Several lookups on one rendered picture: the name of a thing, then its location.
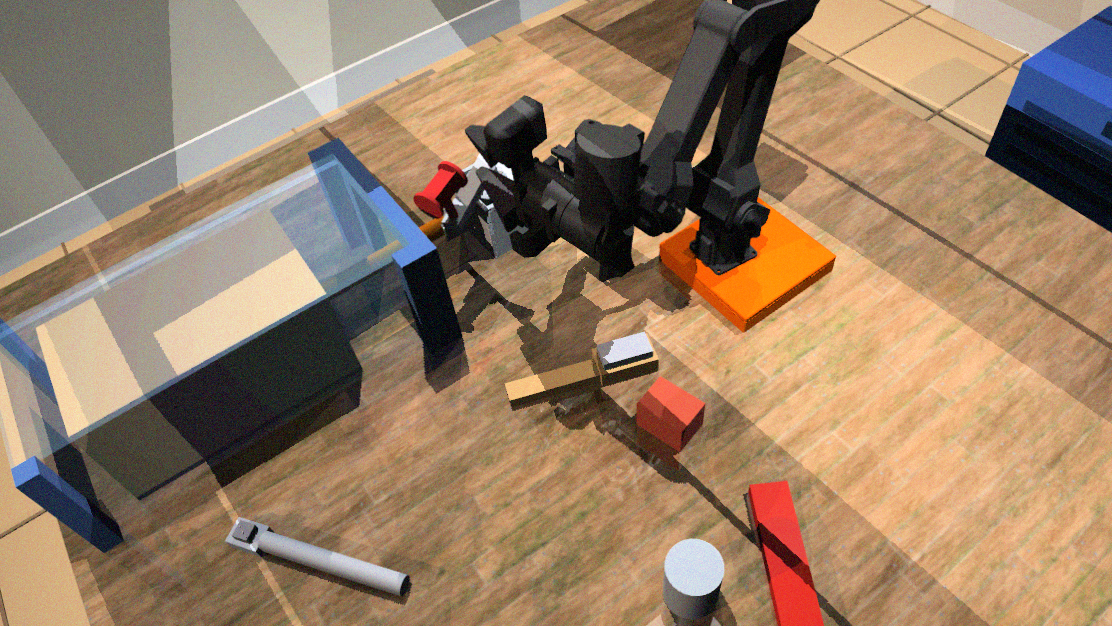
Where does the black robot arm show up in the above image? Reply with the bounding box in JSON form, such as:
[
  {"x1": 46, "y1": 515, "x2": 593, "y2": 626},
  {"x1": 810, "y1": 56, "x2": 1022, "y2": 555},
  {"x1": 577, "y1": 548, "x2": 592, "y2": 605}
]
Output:
[{"x1": 552, "y1": 0, "x2": 820, "y2": 282}]

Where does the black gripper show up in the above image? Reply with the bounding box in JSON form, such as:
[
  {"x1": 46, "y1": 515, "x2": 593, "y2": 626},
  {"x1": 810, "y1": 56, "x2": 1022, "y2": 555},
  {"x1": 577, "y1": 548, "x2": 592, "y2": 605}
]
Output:
[{"x1": 465, "y1": 95, "x2": 576, "y2": 258}]

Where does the grey cylindrical rod with square end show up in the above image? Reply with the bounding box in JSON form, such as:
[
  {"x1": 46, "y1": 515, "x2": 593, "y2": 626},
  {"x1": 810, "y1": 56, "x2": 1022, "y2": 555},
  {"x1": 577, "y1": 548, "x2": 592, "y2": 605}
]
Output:
[{"x1": 225, "y1": 517, "x2": 409, "y2": 597}]

